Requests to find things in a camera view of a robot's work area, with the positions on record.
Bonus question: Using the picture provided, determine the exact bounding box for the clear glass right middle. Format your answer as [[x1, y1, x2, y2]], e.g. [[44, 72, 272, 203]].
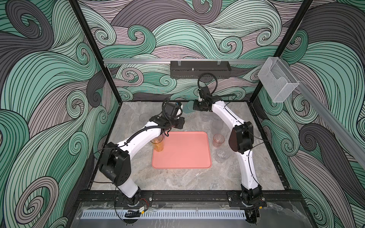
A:
[[211, 120, 224, 134]]

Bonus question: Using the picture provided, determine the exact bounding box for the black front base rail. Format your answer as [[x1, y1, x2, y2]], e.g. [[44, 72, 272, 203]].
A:
[[77, 190, 303, 203]]

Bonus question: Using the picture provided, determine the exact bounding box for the pink plastic tray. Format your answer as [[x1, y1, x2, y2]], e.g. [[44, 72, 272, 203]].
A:
[[152, 132, 212, 169]]

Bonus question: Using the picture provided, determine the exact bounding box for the white slotted cable duct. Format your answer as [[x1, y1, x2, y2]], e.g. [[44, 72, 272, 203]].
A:
[[80, 209, 246, 220]]

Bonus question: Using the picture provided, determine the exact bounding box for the clear glass right back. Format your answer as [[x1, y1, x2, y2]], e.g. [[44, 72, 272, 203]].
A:
[[200, 112, 212, 122]]

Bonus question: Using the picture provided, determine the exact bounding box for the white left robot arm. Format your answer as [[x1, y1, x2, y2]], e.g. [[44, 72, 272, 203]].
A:
[[99, 98, 185, 205]]

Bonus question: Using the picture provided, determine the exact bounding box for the black perforated wall shelf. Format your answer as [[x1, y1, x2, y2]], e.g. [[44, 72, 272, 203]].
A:
[[170, 61, 232, 79]]

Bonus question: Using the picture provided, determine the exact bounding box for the clear faceted glass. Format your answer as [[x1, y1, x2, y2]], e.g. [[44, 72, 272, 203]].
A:
[[215, 148, 231, 163]]

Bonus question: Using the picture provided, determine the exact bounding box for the aluminium back wall rail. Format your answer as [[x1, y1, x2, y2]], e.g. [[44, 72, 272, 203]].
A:
[[103, 58, 266, 65]]

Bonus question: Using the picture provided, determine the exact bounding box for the aluminium right wall rail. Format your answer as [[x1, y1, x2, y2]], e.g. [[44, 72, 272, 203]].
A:
[[283, 61, 365, 166]]

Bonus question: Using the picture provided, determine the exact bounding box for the green translucent cup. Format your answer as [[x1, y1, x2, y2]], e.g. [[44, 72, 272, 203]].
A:
[[182, 101, 194, 114]]

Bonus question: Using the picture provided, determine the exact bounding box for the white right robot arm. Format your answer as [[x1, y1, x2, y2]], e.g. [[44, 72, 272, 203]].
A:
[[194, 73, 267, 209]]

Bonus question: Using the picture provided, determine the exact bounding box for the aluminium wall rail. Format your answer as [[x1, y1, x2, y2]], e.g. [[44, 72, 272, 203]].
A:
[[103, 58, 266, 65], [283, 61, 365, 166]]

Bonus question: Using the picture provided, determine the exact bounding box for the clear glass front left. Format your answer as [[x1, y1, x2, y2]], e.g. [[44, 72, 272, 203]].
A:
[[131, 122, 144, 134]]

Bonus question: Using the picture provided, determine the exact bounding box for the clear glass back left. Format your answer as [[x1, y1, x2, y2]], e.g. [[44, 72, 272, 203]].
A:
[[139, 113, 151, 124]]

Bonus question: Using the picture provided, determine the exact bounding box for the clear acrylic wall holder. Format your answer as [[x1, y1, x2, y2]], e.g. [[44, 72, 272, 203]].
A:
[[258, 57, 299, 103]]

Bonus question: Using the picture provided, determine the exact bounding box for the pink translucent cup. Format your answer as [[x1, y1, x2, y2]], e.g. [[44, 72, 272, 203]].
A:
[[213, 134, 225, 148]]

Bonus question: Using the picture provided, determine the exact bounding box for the orange translucent cup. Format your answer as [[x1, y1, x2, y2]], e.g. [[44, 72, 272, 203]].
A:
[[150, 135, 164, 152]]

